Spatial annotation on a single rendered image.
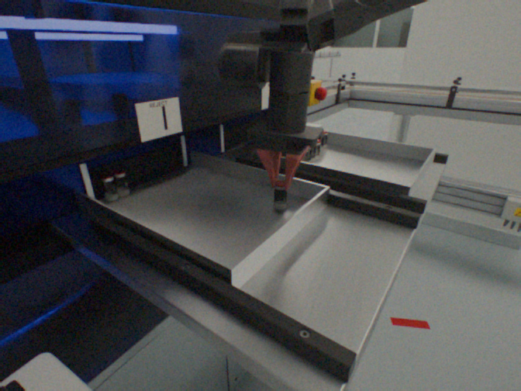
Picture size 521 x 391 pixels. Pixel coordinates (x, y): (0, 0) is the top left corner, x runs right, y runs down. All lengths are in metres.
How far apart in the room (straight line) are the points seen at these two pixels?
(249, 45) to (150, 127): 0.21
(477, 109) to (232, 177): 1.17
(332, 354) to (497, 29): 2.01
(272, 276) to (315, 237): 0.11
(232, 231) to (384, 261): 0.21
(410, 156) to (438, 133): 1.40
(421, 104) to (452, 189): 0.43
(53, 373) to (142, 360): 0.32
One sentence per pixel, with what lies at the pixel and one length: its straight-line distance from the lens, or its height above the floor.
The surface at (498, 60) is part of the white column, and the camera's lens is 2.17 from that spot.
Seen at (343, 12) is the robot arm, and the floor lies 1.17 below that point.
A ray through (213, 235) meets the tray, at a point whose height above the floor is 0.88.
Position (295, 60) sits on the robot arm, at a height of 1.11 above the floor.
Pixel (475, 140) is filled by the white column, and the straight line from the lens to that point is 2.22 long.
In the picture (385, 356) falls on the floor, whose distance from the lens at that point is 1.48.
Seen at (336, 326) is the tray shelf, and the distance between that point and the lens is 0.34.
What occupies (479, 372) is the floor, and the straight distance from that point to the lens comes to 1.60.
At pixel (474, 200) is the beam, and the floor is 0.48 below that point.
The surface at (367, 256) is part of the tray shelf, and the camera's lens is 0.43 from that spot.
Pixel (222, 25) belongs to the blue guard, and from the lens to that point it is 0.65.
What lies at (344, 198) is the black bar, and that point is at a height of 0.90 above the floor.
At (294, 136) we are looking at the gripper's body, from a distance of 0.43.
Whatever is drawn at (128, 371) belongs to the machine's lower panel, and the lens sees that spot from 0.74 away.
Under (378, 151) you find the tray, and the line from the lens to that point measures 0.84.
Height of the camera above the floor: 1.13
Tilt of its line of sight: 26 degrees down
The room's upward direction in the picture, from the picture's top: straight up
